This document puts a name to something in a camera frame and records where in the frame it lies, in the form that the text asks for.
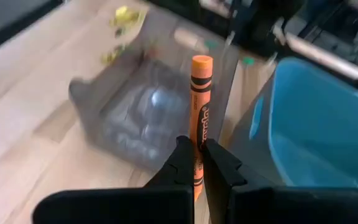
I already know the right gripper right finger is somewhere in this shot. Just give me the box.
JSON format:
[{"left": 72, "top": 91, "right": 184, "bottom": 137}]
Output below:
[{"left": 201, "top": 138, "right": 358, "bottom": 224}]

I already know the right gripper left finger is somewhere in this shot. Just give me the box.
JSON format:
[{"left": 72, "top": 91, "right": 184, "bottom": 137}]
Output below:
[{"left": 32, "top": 134, "right": 196, "bottom": 224}]

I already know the grey translucent plastic bin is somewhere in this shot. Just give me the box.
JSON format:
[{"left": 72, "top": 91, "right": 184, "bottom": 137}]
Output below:
[{"left": 68, "top": 4, "right": 241, "bottom": 174}]

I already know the teal plastic bin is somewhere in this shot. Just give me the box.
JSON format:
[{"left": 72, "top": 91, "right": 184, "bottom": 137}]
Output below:
[{"left": 227, "top": 57, "right": 358, "bottom": 190}]

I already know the green crayon piece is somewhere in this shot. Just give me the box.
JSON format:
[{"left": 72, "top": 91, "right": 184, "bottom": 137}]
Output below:
[
  {"left": 241, "top": 56, "right": 256, "bottom": 67},
  {"left": 204, "top": 39, "right": 219, "bottom": 50}
]

